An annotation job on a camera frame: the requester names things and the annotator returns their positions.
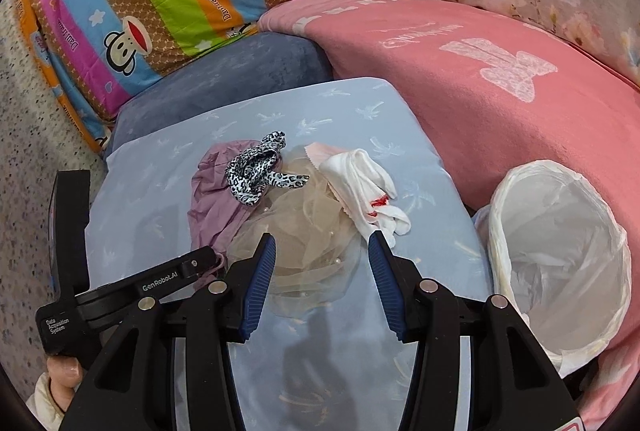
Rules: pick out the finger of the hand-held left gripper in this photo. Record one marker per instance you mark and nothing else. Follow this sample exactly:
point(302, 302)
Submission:
point(165, 278)

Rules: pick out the white gloves with red mark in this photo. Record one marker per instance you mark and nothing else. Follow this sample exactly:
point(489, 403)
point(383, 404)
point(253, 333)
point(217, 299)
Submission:
point(365, 181)

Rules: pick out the purple cloth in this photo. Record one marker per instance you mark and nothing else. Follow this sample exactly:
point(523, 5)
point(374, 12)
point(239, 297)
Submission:
point(212, 201)

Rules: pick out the light blue patterned table cover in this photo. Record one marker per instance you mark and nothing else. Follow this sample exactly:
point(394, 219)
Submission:
point(325, 121)

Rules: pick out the pink patterned cloth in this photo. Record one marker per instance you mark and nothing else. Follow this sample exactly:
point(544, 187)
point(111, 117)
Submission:
point(610, 391)

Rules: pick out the person's left forearm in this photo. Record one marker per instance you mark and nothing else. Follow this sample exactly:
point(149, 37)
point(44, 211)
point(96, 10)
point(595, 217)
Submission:
point(42, 398)

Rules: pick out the white bin with plastic liner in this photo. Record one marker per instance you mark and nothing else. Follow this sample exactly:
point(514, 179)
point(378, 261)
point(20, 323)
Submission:
point(555, 271)

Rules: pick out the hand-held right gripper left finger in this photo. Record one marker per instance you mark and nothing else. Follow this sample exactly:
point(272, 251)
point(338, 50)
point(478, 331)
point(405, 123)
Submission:
point(260, 281)

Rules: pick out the person's left hand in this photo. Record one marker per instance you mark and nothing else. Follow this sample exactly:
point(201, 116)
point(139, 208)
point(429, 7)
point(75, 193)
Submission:
point(65, 368)

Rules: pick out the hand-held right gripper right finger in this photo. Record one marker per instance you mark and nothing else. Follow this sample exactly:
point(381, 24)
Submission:
point(385, 281)

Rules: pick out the beige tulle cloth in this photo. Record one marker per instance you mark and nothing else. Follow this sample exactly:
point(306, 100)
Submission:
point(300, 241)

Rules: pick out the pink fabric swatch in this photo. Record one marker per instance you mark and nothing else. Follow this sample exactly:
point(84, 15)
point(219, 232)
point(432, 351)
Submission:
point(317, 153)

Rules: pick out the pink blanket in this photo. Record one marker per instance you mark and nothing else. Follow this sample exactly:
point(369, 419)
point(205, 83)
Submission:
point(475, 86)

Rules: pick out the blue-grey cushion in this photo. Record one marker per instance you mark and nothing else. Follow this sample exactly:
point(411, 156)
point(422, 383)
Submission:
point(240, 66)

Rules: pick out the leopard print scarf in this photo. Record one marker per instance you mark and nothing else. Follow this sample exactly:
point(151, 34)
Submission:
point(250, 171)

